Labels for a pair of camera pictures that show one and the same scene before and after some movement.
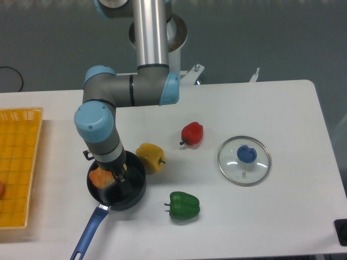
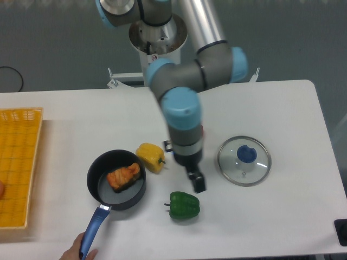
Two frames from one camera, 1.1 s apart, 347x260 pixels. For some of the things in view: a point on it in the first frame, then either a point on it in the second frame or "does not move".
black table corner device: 341,226 does not move
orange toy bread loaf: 101,178 -> 119,179
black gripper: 115,165 -> 191,162
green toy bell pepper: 183,205 does not move
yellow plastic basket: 20,129 does not move
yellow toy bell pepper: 153,156 does not move
